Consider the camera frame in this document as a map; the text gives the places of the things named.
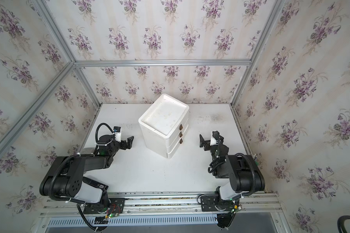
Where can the aluminium mounting rail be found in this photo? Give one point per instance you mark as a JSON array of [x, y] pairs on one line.
[[167, 203]]

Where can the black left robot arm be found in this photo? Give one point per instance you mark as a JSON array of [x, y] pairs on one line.
[[65, 180]]

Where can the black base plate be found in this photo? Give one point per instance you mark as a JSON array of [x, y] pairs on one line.
[[215, 204], [113, 207]]

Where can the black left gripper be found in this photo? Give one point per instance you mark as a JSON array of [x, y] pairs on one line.
[[121, 142]]

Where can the white bottom drawer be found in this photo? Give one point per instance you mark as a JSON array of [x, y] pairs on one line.
[[171, 150]]

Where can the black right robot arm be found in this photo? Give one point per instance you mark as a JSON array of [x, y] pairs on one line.
[[241, 170]]

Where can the black chair part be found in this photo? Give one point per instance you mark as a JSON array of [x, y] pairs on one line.
[[343, 224]]

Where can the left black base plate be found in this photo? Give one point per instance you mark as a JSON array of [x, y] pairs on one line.
[[113, 207]]

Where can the white plastic drawer cabinet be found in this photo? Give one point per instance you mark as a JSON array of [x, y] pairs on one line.
[[164, 110]]

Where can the white slotted cable duct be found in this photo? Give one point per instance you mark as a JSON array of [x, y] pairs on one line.
[[155, 220]]

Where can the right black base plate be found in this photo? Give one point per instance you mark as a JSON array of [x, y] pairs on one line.
[[215, 204]]

